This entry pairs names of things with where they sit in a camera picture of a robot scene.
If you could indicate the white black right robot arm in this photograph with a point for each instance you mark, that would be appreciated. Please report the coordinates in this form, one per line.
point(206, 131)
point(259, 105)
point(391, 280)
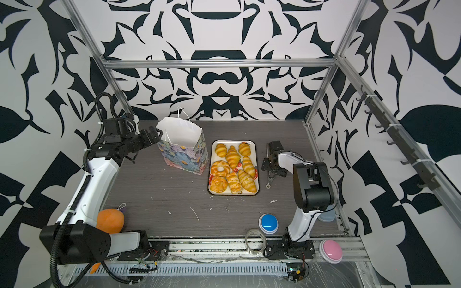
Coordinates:
point(313, 187)

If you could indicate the bottom left round bread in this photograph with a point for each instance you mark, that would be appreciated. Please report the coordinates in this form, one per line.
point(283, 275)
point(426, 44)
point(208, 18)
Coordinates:
point(218, 184)

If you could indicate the orange plush toy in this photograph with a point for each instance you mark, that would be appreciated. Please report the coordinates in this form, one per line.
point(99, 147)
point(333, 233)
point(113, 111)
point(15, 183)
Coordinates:
point(110, 221)

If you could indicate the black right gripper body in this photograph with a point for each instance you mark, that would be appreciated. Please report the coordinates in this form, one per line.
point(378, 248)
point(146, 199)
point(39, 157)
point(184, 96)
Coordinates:
point(268, 166)

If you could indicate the wall hook rail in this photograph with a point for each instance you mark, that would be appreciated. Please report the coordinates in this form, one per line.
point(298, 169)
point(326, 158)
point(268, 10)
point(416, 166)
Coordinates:
point(426, 169)

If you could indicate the pink push button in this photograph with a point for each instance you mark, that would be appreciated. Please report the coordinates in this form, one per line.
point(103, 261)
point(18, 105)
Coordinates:
point(331, 251)

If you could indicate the blue push button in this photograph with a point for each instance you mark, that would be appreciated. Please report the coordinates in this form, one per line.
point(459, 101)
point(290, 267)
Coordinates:
point(268, 224)

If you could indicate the white strawberry tray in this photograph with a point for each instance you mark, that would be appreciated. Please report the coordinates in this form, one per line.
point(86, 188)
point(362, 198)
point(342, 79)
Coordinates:
point(253, 158)

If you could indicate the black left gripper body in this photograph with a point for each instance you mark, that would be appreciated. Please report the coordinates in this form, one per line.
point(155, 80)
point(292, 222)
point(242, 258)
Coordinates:
point(135, 141)

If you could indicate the clear tape roll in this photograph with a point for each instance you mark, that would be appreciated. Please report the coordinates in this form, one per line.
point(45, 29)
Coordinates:
point(255, 242)

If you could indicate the pale blue lid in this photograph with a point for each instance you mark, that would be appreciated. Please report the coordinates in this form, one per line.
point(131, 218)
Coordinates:
point(327, 216)

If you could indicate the ring donut bread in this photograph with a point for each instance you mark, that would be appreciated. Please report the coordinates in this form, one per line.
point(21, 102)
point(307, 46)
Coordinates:
point(220, 168)

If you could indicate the floral white paper bag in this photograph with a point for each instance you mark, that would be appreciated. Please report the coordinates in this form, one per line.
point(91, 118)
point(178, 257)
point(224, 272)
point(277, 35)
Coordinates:
point(182, 144)

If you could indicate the croissant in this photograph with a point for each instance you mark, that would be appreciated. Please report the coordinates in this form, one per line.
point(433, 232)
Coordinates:
point(221, 150)
point(247, 181)
point(248, 166)
point(232, 157)
point(244, 149)
point(234, 183)

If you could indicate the small circuit board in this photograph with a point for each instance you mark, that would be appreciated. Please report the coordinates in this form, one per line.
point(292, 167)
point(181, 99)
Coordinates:
point(298, 273)

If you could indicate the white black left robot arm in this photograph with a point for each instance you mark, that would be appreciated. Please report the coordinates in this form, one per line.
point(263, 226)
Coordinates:
point(75, 238)

